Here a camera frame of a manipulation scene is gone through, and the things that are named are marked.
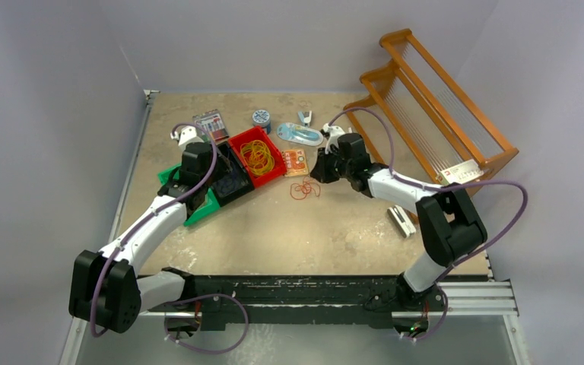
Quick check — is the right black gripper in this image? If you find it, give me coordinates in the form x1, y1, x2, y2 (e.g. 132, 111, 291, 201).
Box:
310, 146, 353, 185

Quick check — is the orange cable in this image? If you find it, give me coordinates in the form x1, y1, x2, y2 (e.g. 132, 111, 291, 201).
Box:
290, 176, 322, 201

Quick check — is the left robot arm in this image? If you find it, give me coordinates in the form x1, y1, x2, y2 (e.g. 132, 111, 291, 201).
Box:
68, 141, 222, 338

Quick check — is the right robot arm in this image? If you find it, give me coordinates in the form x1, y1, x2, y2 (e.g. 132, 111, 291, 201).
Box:
310, 133, 487, 309

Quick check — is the orange spiral notebook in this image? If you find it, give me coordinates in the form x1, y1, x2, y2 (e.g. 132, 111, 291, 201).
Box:
281, 148, 309, 177

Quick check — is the green plastic bin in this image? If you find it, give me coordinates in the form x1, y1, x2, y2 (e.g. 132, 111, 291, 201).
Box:
157, 164, 220, 227

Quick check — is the black plastic bin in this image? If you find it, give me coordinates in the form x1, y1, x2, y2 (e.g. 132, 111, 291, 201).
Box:
211, 141, 255, 207

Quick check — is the blue correction tape package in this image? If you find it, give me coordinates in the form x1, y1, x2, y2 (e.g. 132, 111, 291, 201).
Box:
276, 122, 324, 147

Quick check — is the marker pen pack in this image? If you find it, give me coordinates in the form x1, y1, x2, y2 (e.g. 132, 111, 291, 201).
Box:
192, 109, 230, 143

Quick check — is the red plastic bin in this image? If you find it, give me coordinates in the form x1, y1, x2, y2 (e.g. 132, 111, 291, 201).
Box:
228, 126, 286, 188

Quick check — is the small round tin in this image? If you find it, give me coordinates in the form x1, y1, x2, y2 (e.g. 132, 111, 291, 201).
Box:
252, 109, 271, 134

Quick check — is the white rectangular block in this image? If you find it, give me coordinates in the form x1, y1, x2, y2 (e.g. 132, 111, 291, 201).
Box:
387, 205, 417, 238

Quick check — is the white small box on rack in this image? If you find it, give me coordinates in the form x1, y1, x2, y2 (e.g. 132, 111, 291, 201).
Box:
436, 160, 484, 186

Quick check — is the wooden rack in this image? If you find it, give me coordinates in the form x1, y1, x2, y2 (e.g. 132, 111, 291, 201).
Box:
344, 29, 519, 184

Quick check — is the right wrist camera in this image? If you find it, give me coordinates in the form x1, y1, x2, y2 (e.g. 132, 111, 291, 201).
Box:
320, 123, 345, 154

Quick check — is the coiled yellow cable in bin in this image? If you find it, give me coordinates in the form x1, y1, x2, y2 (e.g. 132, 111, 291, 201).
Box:
240, 140, 276, 177

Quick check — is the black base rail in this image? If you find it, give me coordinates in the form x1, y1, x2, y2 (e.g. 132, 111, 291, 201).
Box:
149, 274, 447, 332

